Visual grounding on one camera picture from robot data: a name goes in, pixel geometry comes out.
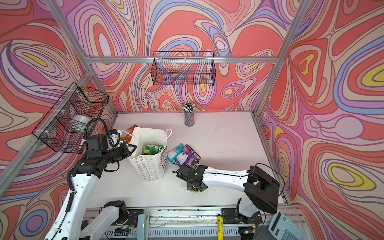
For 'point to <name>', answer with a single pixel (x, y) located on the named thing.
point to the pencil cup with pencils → (189, 109)
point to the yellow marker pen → (220, 228)
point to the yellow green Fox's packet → (198, 190)
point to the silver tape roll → (77, 123)
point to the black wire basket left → (65, 127)
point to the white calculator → (283, 227)
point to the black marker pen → (82, 141)
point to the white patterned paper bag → (146, 167)
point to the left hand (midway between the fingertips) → (137, 145)
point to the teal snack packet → (172, 154)
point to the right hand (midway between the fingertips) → (196, 187)
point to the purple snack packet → (188, 157)
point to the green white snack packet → (151, 149)
